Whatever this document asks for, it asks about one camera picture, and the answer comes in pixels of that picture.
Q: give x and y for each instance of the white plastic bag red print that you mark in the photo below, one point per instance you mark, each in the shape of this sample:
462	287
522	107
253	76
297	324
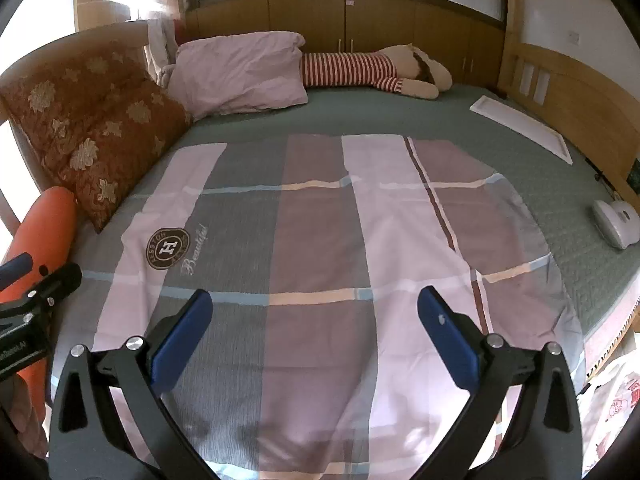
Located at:
615	420

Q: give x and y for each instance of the white wall socket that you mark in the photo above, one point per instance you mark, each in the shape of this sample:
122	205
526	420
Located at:
574	36

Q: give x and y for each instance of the pink pillow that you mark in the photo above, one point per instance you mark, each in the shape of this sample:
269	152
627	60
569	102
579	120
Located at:
240	72

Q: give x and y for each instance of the orange carrot plush pillow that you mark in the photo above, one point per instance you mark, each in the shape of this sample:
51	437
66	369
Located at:
45	220

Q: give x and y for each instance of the striped plush toy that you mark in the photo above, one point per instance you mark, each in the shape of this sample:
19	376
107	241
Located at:
350	70

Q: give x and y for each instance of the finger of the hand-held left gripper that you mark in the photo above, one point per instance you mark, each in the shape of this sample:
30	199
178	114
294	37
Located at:
60	280
17	266

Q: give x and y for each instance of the green mattress pad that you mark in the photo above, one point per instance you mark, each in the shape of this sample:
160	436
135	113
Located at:
500	160

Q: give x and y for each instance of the white flat tray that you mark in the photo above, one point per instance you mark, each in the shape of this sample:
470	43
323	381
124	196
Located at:
520	127

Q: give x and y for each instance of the white handheld appliance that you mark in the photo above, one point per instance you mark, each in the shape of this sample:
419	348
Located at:
620	222

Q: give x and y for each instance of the white hanging cloth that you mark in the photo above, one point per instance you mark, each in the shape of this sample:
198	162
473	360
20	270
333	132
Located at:
160	50

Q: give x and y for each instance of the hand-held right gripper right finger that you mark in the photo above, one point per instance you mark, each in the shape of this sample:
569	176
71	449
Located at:
445	340

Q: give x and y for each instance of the brown floral cushion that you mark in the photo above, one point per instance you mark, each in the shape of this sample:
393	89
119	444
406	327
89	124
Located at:
100	125

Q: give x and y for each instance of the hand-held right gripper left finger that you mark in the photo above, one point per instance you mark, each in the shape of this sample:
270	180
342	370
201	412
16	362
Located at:
182	340

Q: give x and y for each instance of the plaid bed sheet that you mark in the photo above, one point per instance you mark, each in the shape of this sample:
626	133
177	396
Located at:
320	240

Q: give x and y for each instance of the wooden bed frame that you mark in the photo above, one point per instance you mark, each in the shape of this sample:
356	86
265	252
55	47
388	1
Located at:
585	95

